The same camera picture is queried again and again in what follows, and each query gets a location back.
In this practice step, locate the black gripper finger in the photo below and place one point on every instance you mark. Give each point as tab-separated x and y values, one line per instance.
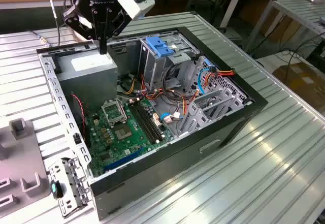
119	22
78	20

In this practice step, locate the grey metal disk bay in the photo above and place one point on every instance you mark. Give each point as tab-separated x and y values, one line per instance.
195	112

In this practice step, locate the blue plastic drive latch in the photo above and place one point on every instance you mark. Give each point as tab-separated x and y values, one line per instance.
157	46

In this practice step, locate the grey metal drive cage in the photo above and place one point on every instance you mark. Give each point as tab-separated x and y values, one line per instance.
157	69

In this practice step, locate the grey power supply box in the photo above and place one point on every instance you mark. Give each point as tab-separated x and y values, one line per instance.
89	81

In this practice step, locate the black RAM slot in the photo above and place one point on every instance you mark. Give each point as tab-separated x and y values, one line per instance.
147	121
141	123
150	120
144	122

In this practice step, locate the CPU socket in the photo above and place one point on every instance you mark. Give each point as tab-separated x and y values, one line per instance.
123	132

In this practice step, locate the green motherboard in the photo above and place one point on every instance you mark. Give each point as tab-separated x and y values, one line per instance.
119	147

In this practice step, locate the blue expansion slot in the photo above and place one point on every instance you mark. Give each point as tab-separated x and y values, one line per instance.
124	159

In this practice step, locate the grey part rack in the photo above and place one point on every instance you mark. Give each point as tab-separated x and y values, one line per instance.
23	153

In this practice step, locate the black open PC case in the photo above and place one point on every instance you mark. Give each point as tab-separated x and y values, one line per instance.
165	168

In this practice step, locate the black latch with blue face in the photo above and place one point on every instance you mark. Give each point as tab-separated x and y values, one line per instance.
54	189

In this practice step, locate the metal slat side table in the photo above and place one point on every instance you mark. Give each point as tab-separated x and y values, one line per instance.
299	10

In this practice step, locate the large cardboard box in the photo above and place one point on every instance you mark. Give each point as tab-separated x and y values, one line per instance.
304	81

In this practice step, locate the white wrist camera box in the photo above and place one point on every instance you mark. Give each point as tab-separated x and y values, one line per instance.
132	3

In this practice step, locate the metal slot retainer bracket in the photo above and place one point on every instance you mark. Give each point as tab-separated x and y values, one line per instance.
72	175

